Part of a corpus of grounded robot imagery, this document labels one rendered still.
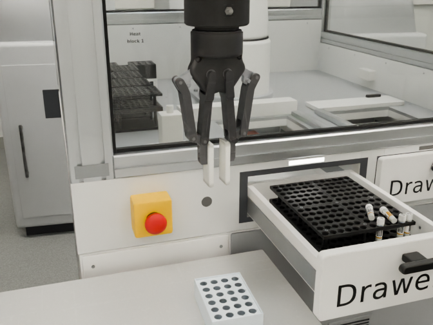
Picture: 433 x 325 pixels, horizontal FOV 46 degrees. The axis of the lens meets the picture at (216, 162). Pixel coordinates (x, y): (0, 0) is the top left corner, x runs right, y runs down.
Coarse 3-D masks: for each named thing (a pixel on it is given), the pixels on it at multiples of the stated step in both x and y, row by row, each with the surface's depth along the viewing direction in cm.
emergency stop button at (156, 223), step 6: (150, 216) 92; (156, 216) 92; (162, 216) 92; (144, 222) 92; (150, 222) 91; (156, 222) 92; (162, 222) 92; (150, 228) 92; (156, 228) 92; (162, 228) 92; (156, 234) 93
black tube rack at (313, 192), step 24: (288, 192) 100; (312, 192) 100; (336, 192) 100; (360, 192) 100; (288, 216) 97; (312, 216) 90; (336, 216) 90; (360, 216) 90; (384, 216) 90; (312, 240) 88; (336, 240) 88; (360, 240) 88
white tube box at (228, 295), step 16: (208, 288) 88; (224, 288) 87; (240, 288) 88; (208, 304) 83; (224, 304) 83; (240, 304) 83; (256, 304) 83; (208, 320) 81; (224, 320) 79; (240, 320) 80; (256, 320) 81
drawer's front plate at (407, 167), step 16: (384, 160) 109; (400, 160) 111; (416, 160) 112; (432, 160) 113; (384, 176) 111; (400, 176) 112; (416, 176) 113; (432, 176) 115; (400, 192) 114; (432, 192) 116
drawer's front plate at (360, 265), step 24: (384, 240) 76; (408, 240) 76; (432, 240) 77; (336, 264) 73; (360, 264) 74; (384, 264) 76; (336, 288) 74; (360, 288) 76; (432, 288) 80; (336, 312) 76; (360, 312) 77
